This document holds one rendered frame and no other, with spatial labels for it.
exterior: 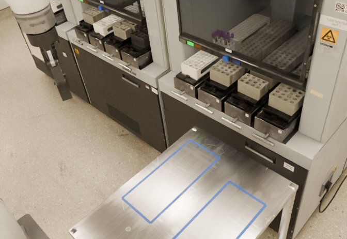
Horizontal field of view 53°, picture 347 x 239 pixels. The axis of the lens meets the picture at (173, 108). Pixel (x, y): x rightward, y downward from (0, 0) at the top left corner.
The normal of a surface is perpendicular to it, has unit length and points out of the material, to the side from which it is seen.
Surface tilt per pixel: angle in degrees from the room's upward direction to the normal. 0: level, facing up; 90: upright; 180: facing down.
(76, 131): 0
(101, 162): 0
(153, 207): 0
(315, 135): 90
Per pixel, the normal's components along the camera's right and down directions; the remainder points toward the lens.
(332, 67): -0.69, 0.53
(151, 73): -0.10, -0.75
